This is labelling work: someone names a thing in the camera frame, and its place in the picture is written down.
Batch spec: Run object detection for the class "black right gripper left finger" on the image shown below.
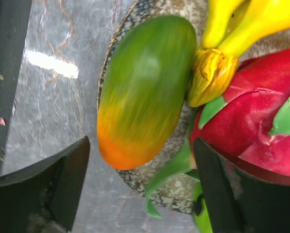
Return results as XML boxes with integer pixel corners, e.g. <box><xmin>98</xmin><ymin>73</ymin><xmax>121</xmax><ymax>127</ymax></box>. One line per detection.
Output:
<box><xmin>0</xmin><ymin>136</ymin><xmax>90</xmax><ymax>233</ymax></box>

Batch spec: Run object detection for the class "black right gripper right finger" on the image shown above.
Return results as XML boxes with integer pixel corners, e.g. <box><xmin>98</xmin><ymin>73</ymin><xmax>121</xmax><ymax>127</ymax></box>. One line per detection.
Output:
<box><xmin>193</xmin><ymin>138</ymin><xmax>290</xmax><ymax>233</ymax></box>

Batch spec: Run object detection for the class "green fake round fruit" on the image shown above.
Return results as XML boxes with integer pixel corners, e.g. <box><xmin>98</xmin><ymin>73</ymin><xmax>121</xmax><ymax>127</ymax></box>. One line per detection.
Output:
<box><xmin>192</xmin><ymin>183</ymin><xmax>213</xmax><ymax>233</ymax></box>

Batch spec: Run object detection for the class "red fake dragon fruit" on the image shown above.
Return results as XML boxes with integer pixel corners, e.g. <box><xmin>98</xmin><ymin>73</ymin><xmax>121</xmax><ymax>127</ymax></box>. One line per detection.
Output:
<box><xmin>145</xmin><ymin>48</ymin><xmax>290</xmax><ymax>217</ymax></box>

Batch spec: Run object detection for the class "orange green fake mango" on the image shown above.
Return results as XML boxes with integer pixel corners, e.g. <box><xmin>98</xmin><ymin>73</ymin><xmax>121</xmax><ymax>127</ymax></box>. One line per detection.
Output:
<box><xmin>97</xmin><ymin>15</ymin><xmax>196</xmax><ymax>170</ymax></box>

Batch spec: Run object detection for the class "yellow fake banana bunch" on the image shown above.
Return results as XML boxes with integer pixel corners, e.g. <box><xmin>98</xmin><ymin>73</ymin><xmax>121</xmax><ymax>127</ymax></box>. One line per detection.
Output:
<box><xmin>186</xmin><ymin>0</ymin><xmax>290</xmax><ymax>107</ymax></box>

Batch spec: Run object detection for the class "speckled ceramic plate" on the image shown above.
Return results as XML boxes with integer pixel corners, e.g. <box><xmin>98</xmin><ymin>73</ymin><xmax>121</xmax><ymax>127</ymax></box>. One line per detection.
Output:
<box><xmin>97</xmin><ymin>0</ymin><xmax>290</xmax><ymax>214</ymax></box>

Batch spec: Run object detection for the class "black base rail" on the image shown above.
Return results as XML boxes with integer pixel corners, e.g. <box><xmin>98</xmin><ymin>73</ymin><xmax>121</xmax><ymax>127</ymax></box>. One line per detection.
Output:
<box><xmin>0</xmin><ymin>0</ymin><xmax>32</xmax><ymax>170</ymax></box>

